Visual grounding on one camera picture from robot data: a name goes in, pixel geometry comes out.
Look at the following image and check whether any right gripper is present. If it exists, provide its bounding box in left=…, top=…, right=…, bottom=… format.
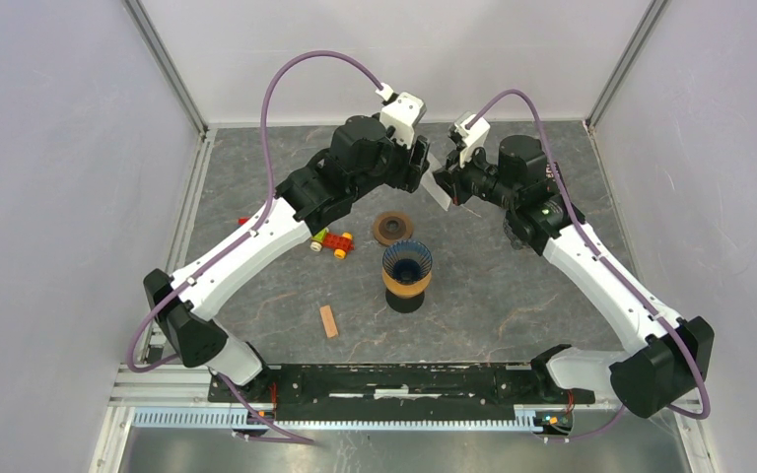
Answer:
left=430, top=140, right=518, bottom=210

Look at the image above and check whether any blue ribbed plastic dripper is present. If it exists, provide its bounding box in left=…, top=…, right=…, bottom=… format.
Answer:
left=381, top=239, right=433, bottom=285

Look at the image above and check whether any light wooden ring holder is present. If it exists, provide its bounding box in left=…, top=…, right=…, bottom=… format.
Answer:
left=381, top=271, right=433, bottom=299

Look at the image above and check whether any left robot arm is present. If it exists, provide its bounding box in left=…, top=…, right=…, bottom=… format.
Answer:
left=143, top=115, right=430, bottom=402

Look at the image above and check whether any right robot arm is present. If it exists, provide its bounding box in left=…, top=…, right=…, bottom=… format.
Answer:
left=429, top=135, right=715, bottom=420

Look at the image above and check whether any orange black coffee filter box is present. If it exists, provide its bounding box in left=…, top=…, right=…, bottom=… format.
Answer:
left=545, top=162, right=559, bottom=181

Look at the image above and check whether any clear smoky ribbed dripper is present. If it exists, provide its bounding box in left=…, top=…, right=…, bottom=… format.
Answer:
left=506, top=228, right=525, bottom=250

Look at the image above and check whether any colourful toy brick car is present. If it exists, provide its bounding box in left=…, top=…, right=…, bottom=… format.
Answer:
left=310, top=228, right=355, bottom=259

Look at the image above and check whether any small wooden block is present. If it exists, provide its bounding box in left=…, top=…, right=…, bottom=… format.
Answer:
left=319, top=304, right=339, bottom=339

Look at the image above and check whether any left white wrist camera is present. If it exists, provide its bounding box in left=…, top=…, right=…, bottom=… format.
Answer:
left=376, top=83, right=427, bottom=150

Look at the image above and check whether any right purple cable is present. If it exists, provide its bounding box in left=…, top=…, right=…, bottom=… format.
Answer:
left=463, top=88, right=712, bottom=421

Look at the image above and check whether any purple cable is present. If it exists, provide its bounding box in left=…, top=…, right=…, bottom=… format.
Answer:
left=463, top=88, right=712, bottom=421
left=124, top=50, right=393, bottom=374

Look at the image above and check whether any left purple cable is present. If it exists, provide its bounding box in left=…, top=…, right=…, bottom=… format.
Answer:
left=124, top=50, right=393, bottom=374

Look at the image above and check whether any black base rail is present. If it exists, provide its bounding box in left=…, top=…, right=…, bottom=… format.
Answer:
left=208, top=363, right=595, bottom=421

